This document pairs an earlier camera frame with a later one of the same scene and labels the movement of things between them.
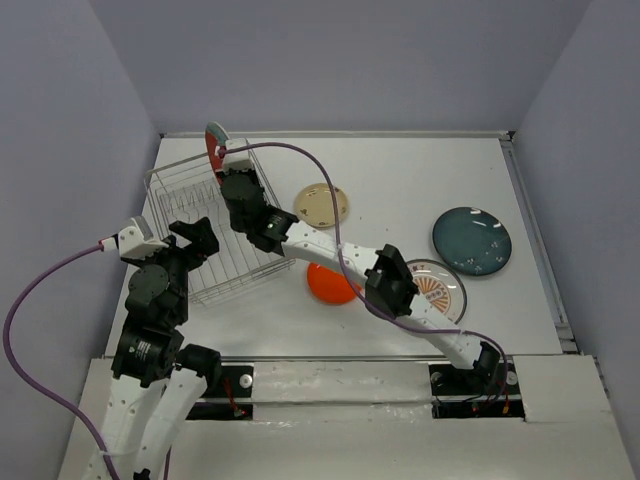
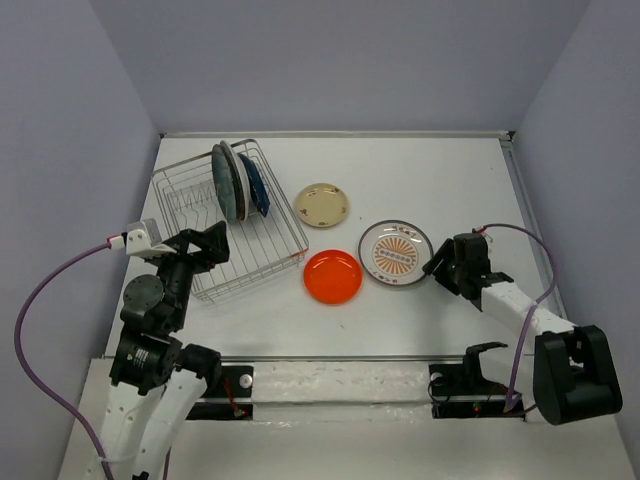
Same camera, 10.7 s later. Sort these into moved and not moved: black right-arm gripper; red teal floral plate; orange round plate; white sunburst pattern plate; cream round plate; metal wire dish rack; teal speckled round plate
Moved: teal speckled round plate; white sunburst pattern plate; black right-arm gripper; red teal floral plate
Not moved: cream round plate; orange round plate; metal wire dish rack
